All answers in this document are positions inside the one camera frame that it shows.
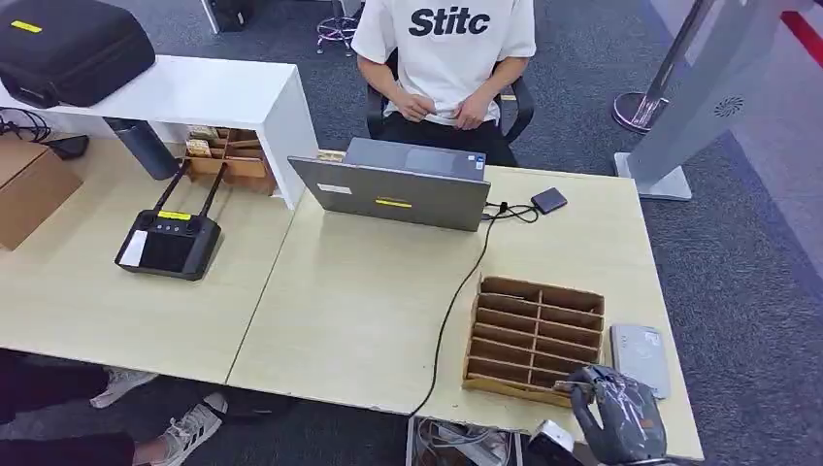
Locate black remote controller with antennas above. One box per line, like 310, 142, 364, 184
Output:
114, 159, 230, 283

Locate wooden box with cards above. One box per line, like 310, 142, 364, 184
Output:
182, 125, 280, 197

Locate chrome stool base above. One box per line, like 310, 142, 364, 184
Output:
313, 0, 362, 58

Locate white desk shelf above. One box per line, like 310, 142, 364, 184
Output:
0, 53, 321, 213

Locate dark grey bottle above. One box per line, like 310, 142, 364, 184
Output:
102, 116, 181, 183

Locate grey flat pouch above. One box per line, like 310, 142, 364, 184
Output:
609, 322, 673, 402

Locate grey laptop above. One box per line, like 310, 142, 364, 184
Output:
286, 136, 493, 233

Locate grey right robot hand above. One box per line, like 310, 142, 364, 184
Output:
568, 364, 670, 466

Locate small black device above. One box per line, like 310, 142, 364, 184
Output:
43, 133, 92, 161

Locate chrome stanchion post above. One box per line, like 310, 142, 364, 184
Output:
609, 0, 716, 136

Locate black cable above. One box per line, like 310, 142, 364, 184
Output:
407, 200, 542, 420

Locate black coiled cables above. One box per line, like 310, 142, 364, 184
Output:
0, 106, 54, 145

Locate person with white sneakers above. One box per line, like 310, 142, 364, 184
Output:
0, 349, 230, 466

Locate black carrying case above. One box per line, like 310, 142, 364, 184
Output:
0, 0, 157, 110

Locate grey kiosk stand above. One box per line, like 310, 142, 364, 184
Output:
612, 0, 815, 203

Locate seated person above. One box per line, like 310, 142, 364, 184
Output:
349, 0, 538, 167

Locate cardboard box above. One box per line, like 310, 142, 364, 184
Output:
0, 138, 85, 252

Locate wooden card box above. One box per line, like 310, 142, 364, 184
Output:
460, 275, 607, 411

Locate black external drive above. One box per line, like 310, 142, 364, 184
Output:
529, 186, 571, 216

